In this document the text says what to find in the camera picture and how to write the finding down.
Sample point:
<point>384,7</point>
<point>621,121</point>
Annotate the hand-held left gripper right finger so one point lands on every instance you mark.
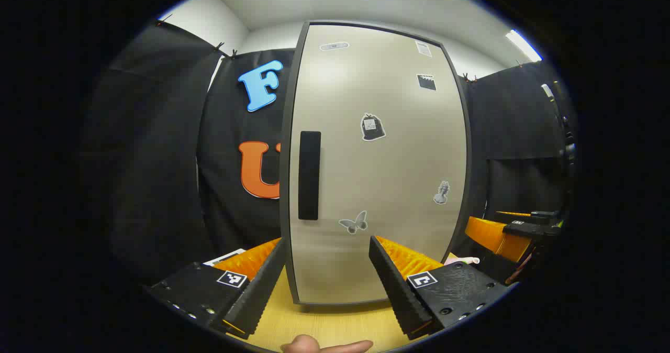
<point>398,285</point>

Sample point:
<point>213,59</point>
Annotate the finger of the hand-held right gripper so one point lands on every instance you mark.
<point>494,238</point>
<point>523,214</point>

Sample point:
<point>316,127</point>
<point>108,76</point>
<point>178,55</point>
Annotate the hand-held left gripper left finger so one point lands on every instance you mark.
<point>261,290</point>

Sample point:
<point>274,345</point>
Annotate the dark grey cabinet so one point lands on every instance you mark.
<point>285,211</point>

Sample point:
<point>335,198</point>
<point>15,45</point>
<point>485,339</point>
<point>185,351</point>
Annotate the beige cabinet door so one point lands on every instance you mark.
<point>377,159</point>

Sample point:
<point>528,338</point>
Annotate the green and pink plush toy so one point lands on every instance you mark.
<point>463,260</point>

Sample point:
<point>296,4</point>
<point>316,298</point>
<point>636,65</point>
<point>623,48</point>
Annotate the white photo-cover book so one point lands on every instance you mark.
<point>225,257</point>

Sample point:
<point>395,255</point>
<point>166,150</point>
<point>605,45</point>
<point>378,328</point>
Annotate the black backdrop cloth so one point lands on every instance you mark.
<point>157,159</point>

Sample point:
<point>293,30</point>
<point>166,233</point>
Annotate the narrow ceiling light panel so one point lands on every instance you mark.
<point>522,45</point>

